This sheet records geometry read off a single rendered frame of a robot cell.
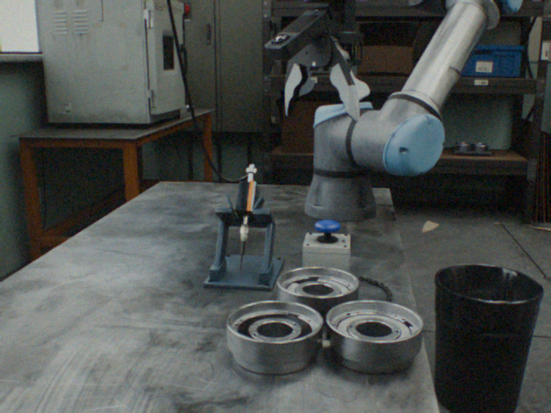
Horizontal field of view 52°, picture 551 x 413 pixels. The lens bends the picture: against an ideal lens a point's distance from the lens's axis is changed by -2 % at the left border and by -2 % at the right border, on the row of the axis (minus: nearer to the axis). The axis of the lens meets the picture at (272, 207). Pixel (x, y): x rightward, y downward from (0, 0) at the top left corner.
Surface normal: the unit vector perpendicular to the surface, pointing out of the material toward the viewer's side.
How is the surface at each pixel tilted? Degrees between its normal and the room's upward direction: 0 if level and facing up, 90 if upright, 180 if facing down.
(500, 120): 90
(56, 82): 90
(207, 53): 90
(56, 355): 0
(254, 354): 90
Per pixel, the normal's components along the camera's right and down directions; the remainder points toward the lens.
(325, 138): -0.75, 0.17
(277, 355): 0.04, 0.25
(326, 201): -0.44, -0.08
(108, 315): 0.00, -0.97
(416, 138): 0.59, 0.29
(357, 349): -0.45, 0.22
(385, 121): -0.54, -0.54
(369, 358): -0.25, 0.25
